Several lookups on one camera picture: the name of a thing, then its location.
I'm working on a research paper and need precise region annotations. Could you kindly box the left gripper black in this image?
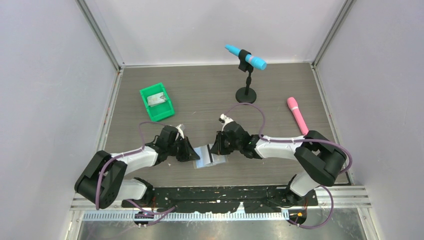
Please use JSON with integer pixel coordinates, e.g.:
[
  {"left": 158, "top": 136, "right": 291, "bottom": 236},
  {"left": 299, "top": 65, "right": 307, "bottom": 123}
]
[{"left": 167, "top": 135, "right": 200, "bottom": 163}]

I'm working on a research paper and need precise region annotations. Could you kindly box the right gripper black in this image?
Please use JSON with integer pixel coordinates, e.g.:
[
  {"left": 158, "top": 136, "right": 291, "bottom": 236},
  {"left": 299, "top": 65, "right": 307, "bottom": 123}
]
[{"left": 210, "top": 130, "right": 242, "bottom": 155}]

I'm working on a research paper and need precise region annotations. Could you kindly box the grey leather card holder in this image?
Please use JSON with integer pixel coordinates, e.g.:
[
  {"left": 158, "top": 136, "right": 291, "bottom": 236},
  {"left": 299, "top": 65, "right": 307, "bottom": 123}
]
[{"left": 193, "top": 144, "right": 228, "bottom": 169}]

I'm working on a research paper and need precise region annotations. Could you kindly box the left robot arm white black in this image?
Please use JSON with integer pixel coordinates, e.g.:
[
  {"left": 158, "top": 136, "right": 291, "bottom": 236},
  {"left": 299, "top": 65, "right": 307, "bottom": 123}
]
[{"left": 74, "top": 125, "right": 200, "bottom": 210}]

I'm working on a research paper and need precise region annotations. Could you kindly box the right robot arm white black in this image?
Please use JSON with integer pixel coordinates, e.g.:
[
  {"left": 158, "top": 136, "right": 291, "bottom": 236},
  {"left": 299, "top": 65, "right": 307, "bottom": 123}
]
[{"left": 210, "top": 121, "right": 348, "bottom": 205}]

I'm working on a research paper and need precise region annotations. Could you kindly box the silver VIP card stack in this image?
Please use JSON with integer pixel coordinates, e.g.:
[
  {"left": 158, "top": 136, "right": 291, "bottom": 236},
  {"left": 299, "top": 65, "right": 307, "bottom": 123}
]
[{"left": 147, "top": 92, "right": 167, "bottom": 107}]

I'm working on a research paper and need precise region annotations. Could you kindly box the green plastic bin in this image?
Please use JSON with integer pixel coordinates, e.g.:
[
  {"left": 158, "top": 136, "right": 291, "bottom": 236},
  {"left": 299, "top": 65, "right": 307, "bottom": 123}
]
[{"left": 139, "top": 82, "right": 175, "bottom": 122}]

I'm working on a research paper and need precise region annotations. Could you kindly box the black microphone stand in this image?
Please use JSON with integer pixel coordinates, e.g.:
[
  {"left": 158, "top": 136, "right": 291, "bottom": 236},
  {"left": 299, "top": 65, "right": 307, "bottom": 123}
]
[{"left": 235, "top": 49, "right": 257, "bottom": 104}]

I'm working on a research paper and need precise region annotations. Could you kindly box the pink toy microphone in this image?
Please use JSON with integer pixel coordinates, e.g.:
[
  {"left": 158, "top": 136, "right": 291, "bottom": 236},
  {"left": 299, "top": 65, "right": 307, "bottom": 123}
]
[{"left": 287, "top": 97, "right": 309, "bottom": 135}]

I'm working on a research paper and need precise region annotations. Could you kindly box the blue toy microphone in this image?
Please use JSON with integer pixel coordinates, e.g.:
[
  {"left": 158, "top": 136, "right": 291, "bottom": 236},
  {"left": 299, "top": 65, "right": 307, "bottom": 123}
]
[{"left": 225, "top": 44, "right": 267, "bottom": 72}]

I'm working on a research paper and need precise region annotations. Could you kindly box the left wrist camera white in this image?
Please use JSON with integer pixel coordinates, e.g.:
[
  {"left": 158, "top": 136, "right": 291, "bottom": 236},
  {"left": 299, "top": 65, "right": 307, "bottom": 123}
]
[{"left": 175, "top": 124, "right": 185, "bottom": 139}]

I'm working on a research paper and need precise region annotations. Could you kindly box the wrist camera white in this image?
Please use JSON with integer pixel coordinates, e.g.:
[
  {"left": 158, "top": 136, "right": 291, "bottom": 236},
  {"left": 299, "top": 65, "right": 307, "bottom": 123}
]
[
  {"left": 175, "top": 124, "right": 185, "bottom": 139},
  {"left": 218, "top": 113, "right": 236, "bottom": 131}
]

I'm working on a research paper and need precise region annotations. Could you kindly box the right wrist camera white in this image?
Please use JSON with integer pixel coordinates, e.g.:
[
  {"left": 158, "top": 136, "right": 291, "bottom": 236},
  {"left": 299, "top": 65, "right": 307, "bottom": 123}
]
[{"left": 218, "top": 113, "right": 236, "bottom": 131}]

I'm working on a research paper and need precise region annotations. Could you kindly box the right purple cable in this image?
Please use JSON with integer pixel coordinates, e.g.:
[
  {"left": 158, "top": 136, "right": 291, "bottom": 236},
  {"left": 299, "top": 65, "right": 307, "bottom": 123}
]
[{"left": 224, "top": 102, "right": 353, "bottom": 231}]

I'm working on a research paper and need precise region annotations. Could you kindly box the purple cable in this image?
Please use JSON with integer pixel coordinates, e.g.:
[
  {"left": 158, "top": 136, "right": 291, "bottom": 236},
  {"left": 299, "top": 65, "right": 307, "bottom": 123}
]
[
  {"left": 224, "top": 102, "right": 353, "bottom": 231},
  {"left": 95, "top": 121, "right": 181, "bottom": 228}
]

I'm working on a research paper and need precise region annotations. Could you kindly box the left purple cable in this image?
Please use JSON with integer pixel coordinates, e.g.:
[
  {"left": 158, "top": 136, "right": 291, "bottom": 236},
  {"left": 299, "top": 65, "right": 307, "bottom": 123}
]
[{"left": 95, "top": 121, "right": 181, "bottom": 228}]

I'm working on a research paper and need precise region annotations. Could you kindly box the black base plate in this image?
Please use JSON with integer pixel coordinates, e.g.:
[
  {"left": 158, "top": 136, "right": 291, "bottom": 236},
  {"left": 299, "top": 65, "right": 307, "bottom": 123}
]
[{"left": 121, "top": 185, "right": 318, "bottom": 214}]

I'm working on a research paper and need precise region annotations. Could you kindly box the aluminium frame rail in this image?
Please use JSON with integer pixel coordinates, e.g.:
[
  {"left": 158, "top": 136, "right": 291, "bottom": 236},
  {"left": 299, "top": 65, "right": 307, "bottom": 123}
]
[{"left": 70, "top": 186, "right": 372, "bottom": 222}]

